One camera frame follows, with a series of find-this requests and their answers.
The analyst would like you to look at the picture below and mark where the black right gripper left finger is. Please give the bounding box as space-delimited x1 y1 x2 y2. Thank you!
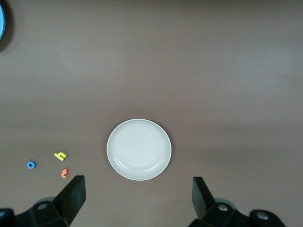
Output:
14 175 86 227

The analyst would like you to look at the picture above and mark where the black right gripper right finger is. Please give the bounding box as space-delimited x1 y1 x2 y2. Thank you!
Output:
189 176 287 227

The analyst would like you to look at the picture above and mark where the yellow foam letter h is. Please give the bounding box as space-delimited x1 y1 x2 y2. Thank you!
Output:
54 151 68 161

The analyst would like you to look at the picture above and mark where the beige round plate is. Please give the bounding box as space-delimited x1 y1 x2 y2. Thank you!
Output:
106 118 173 182

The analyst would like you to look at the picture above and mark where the brown paper table cover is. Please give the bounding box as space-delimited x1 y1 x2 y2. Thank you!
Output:
0 0 303 227

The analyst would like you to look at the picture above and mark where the blue round plate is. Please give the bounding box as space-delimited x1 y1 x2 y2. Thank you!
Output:
0 3 6 40

